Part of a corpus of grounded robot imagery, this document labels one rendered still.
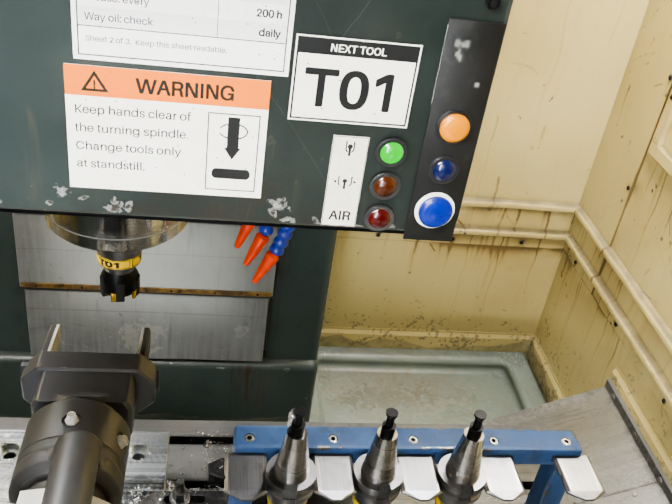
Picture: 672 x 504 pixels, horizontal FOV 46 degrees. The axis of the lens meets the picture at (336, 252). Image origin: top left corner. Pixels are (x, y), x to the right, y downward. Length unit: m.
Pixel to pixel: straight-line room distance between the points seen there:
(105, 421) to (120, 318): 0.89
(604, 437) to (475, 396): 0.47
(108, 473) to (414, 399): 1.49
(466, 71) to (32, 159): 0.35
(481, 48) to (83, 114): 0.31
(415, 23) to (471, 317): 1.60
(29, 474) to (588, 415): 1.38
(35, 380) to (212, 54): 0.35
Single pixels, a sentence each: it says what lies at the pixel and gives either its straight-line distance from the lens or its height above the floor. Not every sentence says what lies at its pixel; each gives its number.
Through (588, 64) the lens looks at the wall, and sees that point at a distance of 1.89.
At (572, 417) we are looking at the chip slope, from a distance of 1.85.
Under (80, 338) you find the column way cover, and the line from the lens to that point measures 1.63.
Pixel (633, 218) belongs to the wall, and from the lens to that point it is 1.83.
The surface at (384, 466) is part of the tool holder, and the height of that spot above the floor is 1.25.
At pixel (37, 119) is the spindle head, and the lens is 0.66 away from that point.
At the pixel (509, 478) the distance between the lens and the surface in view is 1.09.
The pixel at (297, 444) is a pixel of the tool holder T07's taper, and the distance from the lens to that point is 0.96.
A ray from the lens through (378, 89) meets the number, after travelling 0.64.
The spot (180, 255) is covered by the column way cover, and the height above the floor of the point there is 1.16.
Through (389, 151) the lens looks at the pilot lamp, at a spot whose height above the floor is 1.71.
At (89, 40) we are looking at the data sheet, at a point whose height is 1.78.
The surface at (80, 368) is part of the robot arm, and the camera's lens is 0.77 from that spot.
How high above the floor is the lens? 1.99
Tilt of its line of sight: 33 degrees down
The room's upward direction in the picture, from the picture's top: 9 degrees clockwise
